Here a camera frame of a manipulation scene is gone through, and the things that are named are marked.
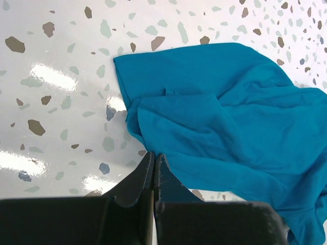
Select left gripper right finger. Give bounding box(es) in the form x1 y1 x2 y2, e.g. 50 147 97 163
154 154 288 244

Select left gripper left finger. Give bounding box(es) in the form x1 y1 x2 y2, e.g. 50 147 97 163
1 153 154 244

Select blue t-shirt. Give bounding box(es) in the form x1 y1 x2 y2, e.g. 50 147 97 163
113 43 326 244

